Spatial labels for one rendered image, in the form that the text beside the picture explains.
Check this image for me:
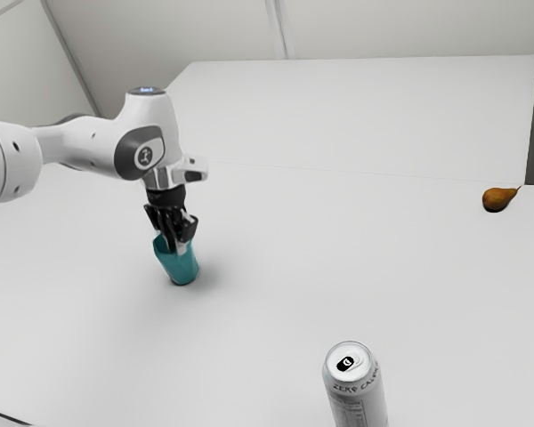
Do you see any brown pear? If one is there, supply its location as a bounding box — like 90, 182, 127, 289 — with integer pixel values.
481, 184, 523, 214

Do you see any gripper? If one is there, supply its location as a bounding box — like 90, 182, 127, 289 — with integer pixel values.
142, 187, 200, 258

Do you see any silver drink can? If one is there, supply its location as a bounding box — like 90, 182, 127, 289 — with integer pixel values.
322, 341, 389, 427

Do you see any teal faceted mug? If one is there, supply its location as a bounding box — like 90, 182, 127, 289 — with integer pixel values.
152, 234, 201, 286

